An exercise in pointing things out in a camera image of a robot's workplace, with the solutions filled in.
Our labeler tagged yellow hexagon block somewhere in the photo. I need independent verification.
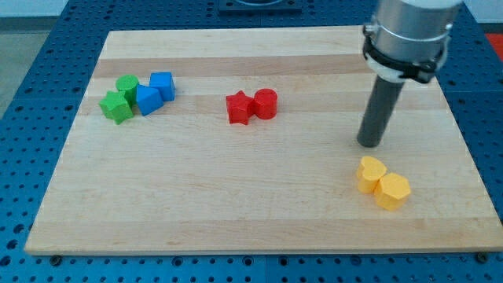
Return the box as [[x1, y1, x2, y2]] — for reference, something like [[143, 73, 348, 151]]
[[374, 173, 411, 211]]

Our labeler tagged green cylinder block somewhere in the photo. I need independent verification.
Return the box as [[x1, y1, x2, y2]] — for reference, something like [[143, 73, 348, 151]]
[[116, 74, 139, 106]]

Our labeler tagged blue cube block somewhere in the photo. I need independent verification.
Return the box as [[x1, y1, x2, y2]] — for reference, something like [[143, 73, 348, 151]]
[[149, 72, 176, 101]]

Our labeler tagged green star block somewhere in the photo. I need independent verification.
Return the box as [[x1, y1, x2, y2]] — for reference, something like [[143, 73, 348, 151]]
[[98, 90, 134, 125]]

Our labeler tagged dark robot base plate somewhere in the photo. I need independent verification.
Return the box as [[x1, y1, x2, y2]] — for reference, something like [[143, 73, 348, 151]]
[[218, 0, 302, 14]]

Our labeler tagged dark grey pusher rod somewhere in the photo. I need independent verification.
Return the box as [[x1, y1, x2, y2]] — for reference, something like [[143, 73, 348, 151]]
[[357, 76, 404, 148]]

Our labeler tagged red cylinder block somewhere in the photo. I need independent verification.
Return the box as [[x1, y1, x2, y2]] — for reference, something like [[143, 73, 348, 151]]
[[254, 88, 277, 119]]

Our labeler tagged blue triangle block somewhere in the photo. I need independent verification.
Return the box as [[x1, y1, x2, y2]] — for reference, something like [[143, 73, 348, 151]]
[[136, 85, 163, 116]]

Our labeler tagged wooden board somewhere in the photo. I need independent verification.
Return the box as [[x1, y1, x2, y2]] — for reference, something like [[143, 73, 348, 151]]
[[25, 26, 502, 255]]

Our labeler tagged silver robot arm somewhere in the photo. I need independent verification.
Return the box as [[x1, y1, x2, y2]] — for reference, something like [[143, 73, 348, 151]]
[[357, 0, 462, 148]]

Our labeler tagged yellow heart block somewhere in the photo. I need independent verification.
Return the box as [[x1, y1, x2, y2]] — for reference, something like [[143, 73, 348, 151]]
[[356, 156, 387, 193]]

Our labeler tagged red star block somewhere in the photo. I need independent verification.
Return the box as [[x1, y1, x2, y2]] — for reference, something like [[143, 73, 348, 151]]
[[226, 90, 254, 125]]

